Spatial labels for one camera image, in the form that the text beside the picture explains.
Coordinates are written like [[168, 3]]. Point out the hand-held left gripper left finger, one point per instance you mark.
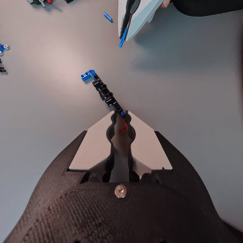
[[93, 150]]

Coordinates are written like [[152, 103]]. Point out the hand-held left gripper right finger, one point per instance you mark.
[[150, 150]]

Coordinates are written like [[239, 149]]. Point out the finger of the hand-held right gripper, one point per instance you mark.
[[122, 15], [144, 15]]

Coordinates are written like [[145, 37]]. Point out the blue connector pin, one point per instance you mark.
[[123, 38], [108, 17]]

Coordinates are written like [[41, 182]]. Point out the black red blue beam assembly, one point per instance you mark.
[[103, 91]]

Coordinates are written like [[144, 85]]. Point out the partly built toy race car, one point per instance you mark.
[[47, 1]]

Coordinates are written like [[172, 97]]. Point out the grey desk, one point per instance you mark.
[[47, 113]]

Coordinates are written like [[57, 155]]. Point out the person's right hand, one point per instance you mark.
[[166, 3]]

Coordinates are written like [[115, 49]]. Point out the black knit cloth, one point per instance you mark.
[[208, 7]]

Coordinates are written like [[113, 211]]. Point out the pile of mixed small pieces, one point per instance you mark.
[[2, 49]]

